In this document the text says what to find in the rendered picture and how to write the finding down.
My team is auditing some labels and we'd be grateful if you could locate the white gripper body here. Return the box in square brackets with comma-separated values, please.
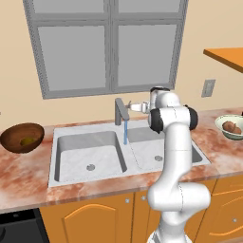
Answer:
[129, 102, 145, 113]

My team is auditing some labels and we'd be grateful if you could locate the grey sink faucet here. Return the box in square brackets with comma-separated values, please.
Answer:
[114, 97, 132, 126]

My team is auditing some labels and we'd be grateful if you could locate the grey double basin sink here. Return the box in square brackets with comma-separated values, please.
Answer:
[47, 119, 212, 188]

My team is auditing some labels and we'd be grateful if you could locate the white green-rimmed bowl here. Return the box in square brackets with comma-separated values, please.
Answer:
[215, 114, 243, 141]

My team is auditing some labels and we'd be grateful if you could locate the yellow-green lemon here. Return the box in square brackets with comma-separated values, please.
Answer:
[20, 136, 36, 147]

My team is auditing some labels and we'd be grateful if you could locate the brown wooden bowl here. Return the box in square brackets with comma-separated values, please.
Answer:
[0, 122, 46, 155]

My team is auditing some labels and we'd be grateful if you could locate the blue water stream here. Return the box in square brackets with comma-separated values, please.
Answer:
[122, 120, 129, 146]

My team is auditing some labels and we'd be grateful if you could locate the grey framed window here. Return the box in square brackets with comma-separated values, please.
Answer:
[22, 0, 190, 101]

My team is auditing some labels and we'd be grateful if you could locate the brown onion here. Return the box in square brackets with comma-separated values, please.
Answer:
[222, 121, 234, 132]
[232, 124, 243, 135]

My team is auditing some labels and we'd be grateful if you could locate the orange cupboard door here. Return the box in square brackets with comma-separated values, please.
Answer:
[132, 189, 163, 243]
[193, 176, 243, 243]
[39, 192, 136, 243]

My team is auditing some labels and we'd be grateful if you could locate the black dishwasher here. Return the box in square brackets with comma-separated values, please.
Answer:
[0, 207, 50, 243]

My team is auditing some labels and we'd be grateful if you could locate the grey wall outlet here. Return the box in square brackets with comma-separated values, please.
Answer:
[201, 79, 216, 99]

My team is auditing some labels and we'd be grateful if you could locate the orange wall cupboard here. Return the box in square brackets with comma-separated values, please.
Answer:
[202, 47, 243, 74]

